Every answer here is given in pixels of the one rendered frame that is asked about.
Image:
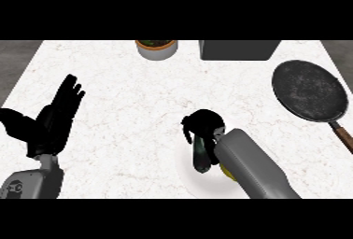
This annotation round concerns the dark grey box appliance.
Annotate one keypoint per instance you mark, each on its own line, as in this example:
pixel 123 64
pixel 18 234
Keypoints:
pixel 238 49

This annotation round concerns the white round plate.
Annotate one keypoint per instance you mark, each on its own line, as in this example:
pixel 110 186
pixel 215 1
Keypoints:
pixel 216 183

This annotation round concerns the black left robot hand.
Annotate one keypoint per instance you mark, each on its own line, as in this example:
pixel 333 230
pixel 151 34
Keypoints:
pixel 60 118

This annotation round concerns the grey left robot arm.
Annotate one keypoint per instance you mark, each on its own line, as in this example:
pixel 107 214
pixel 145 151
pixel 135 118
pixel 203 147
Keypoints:
pixel 37 183

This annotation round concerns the white plant pot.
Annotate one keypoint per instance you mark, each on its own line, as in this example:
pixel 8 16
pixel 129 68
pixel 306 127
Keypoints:
pixel 156 49

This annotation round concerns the yellow fruit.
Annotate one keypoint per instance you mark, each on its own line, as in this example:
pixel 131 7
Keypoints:
pixel 228 173

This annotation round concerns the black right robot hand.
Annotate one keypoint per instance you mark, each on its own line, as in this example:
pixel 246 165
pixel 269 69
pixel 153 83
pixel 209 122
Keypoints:
pixel 204 119

